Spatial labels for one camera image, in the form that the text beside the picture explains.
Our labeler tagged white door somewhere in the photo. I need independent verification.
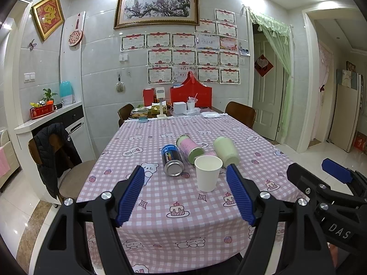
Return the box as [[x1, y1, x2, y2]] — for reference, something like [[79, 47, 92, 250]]
[[253, 31, 283, 141]]

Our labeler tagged round pink hanging ornament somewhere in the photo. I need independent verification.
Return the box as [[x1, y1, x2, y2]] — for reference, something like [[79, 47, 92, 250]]
[[68, 17, 83, 47]]

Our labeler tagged hanging brush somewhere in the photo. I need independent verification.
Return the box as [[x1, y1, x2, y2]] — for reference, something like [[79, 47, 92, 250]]
[[115, 73, 126, 93]]

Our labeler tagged brown wooden chair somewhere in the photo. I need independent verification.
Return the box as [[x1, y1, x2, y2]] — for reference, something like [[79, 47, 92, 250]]
[[117, 104, 135, 128], [225, 101, 256, 129]]

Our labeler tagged framed plum blossom painting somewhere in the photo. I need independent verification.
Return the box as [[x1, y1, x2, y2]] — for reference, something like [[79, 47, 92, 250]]
[[114, 0, 200, 29]]

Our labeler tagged red gift bag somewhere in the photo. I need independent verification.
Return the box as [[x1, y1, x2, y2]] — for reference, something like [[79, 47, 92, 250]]
[[170, 71, 213, 110]]

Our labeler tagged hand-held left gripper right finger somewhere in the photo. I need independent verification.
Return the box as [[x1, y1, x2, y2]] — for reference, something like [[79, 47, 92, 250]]
[[225, 163, 336, 275]]

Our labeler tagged white refrigerator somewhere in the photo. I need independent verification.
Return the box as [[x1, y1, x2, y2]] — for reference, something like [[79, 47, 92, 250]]
[[330, 69, 366, 152]]

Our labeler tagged red box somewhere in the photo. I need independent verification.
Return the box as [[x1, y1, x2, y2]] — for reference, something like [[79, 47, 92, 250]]
[[143, 89, 156, 107]]

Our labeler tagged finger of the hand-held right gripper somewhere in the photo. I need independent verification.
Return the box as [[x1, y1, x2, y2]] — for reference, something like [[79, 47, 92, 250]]
[[286, 163, 335, 207], [321, 158, 367, 199]]

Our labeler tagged pink cup with green lid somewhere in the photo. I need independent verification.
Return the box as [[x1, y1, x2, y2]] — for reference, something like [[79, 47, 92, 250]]
[[176, 134, 205, 165]]

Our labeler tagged clear food container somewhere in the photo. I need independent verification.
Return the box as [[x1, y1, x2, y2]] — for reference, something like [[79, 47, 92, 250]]
[[130, 107, 150, 119]]

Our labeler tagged clear plastic cup with straw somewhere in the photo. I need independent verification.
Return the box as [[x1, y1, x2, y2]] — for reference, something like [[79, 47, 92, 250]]
[[187, 93, 199, 112]]

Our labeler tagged white paper cup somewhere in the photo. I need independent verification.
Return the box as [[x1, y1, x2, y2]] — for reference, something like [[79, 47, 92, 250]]
[[194, 155, 223, 192]]

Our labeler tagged red diamond door decoration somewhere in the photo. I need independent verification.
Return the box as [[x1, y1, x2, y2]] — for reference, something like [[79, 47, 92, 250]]
[[255, 54, 274, 77]]

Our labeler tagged pink checkered tablecloth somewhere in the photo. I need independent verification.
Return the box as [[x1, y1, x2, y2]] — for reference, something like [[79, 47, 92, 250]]
[[77, 114, 309, 275]]

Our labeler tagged white and black cabinet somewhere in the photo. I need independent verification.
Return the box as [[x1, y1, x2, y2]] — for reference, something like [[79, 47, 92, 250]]
[[14, 100, 86, 167]]

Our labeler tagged white desk lamp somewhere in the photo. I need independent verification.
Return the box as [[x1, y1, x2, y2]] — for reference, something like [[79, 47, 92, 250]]
[[156, 87, 168, 119]]

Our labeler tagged group of wall certificates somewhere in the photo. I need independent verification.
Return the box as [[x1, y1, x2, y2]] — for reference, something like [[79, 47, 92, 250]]
[[120, 8, 241, 85]]

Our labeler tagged blue and white humidifier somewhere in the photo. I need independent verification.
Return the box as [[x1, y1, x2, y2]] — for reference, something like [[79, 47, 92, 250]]
[[59, 81, 75, 105]]

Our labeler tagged pink cloth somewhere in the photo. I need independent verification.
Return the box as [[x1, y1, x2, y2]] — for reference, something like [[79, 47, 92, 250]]
[[0, 146, 10, 178]]

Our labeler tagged small potted plant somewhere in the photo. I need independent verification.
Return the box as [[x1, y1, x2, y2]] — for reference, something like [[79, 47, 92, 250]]
[[43, 89, 58, 105]]

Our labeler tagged pale green cup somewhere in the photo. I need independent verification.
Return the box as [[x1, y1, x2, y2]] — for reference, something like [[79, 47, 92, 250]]
[[213, 137, 240, 168]]

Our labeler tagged framed red and gold picture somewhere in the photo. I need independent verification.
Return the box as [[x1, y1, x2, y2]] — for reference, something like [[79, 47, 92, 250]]
[[31, 0, 65, 41]]

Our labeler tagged wooden chair with beige seat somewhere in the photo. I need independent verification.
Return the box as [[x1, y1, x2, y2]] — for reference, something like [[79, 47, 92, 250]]
[[28, 133, 96, 207]]

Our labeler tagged blue metal can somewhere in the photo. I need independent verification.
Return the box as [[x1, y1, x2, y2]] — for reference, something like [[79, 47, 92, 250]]
[[161, 144, 185, 177]]

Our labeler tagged green door curtain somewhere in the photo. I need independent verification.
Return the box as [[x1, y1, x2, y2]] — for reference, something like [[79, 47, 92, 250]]
[[248, 8, 294, 144]]

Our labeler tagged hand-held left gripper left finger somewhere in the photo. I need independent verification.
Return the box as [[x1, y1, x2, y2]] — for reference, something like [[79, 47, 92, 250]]
[[34, 165, 145, 275]]

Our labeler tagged black padded jacket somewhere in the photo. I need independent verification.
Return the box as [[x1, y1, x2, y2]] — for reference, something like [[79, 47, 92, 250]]
[[33, 123, 82, 199]]

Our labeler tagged red basket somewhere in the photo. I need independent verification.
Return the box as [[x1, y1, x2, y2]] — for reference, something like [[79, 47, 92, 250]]
[[29, 104, 56, 120]]

